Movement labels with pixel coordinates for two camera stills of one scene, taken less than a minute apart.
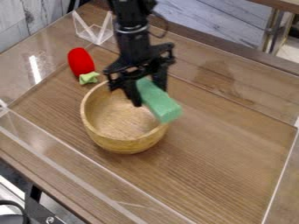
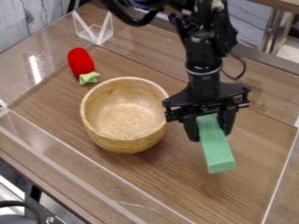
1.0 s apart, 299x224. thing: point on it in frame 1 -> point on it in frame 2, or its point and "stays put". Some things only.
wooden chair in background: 283,11 stays put
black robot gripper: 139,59 -> 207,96
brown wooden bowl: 119,126 stays put
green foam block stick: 160,102 -> 216,146
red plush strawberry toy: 81,65 stays put
